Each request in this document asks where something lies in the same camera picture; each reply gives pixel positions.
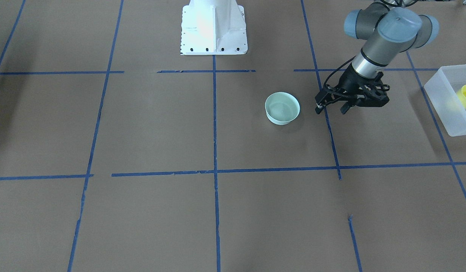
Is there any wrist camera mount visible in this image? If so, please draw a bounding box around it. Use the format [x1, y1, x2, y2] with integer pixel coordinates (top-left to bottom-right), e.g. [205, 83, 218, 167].
[355, 72, 390, 107]

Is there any light green bowl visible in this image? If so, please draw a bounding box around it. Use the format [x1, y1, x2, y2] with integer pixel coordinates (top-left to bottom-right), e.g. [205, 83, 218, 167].
[265, 92, 300, 125]

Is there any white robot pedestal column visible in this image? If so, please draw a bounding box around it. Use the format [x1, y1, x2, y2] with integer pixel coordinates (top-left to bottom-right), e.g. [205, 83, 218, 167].
[180, 0, 248, 56]

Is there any clear plastic storage box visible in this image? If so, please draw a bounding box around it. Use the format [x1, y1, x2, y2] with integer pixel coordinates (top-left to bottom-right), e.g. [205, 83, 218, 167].
[424, 64, 466, 137]

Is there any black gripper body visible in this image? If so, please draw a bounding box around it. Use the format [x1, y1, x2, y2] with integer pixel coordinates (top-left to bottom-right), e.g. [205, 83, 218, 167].
[337, 67, 378, 101]

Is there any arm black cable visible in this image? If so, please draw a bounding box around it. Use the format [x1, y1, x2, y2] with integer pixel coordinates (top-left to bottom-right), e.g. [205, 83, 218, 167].
[320, 57, 356, 95]

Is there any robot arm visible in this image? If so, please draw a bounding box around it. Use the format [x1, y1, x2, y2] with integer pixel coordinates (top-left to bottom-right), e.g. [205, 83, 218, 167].
[315, 0, 440, 114]

